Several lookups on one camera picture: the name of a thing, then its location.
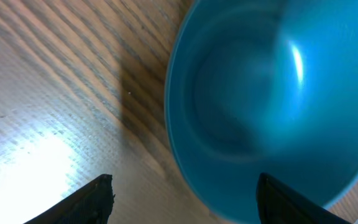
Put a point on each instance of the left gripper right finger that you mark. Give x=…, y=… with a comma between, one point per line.
x=277, y=203

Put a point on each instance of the dark blue bowl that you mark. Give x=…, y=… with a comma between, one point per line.
x=264, y=86

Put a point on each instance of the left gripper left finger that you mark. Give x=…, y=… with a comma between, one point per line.
x=91, y=204

